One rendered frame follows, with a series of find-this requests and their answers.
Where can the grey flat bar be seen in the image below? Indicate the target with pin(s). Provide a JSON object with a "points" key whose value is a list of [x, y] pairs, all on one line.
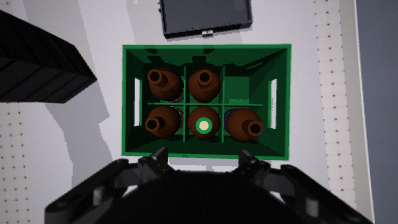
{"points": [[204, 33]]}

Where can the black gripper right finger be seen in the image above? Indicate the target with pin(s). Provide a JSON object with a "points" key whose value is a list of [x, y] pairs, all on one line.
{"points": [[312, 202]]}

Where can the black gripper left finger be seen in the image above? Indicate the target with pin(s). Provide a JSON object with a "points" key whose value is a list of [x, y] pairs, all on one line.
{"points": [[89, 200]]}

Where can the brown glass bottle with red label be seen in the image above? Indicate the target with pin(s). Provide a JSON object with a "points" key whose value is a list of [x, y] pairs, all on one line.
{"points": [[204, 122]]}

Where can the dark green crate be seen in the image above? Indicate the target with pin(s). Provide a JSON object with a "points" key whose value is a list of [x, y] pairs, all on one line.
{"points": [[246, 72]]}

